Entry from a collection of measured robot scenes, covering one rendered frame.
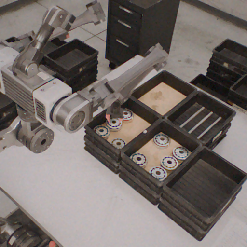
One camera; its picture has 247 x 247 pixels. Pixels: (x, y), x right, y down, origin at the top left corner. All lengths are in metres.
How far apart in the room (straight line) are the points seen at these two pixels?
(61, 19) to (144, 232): 1.17
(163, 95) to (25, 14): 2.94
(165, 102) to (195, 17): 2.96
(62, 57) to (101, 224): 1.83
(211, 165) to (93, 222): 0.75
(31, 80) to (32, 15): 3.56
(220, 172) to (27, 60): 1.27
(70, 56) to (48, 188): 1.60
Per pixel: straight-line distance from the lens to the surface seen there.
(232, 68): 3.55
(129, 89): 1.96
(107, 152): 2.11
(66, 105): 1.41
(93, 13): 1.77
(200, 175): 2.13
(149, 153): 2.15
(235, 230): 2.15
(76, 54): 3.43
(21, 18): 4.99
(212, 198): 2.06
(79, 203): 2.08
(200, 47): 4.70
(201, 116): 2.46
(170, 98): 2.53
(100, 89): 1.52
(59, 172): 2.20
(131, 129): 2.27
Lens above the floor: 2.47
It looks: 45 degrees down
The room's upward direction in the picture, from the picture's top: 7 degrees clockwise
